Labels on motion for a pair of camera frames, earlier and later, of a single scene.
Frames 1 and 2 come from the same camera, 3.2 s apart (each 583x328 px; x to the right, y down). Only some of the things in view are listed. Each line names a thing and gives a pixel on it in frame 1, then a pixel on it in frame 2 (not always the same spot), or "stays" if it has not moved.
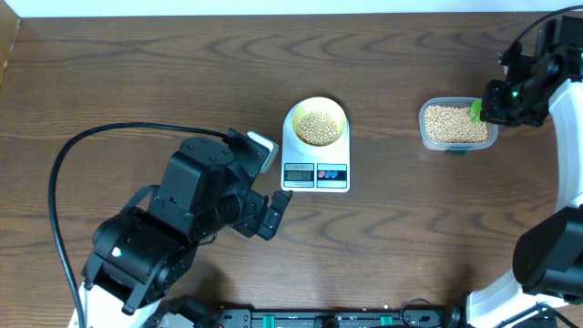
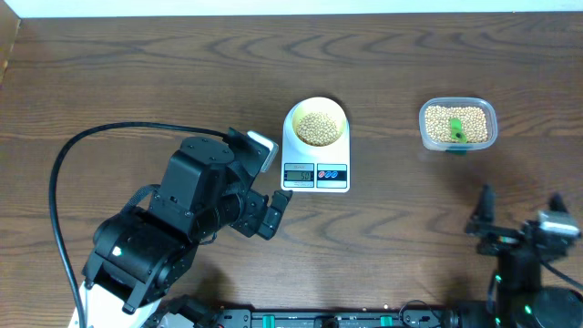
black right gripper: (491, 109) -> (496, 238)
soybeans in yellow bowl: (317, 128) stays
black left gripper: (251, 202) stays
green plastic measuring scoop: (475, 108) -> (457, 136)
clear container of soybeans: (445, 124) stays
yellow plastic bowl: (319, 121) stays
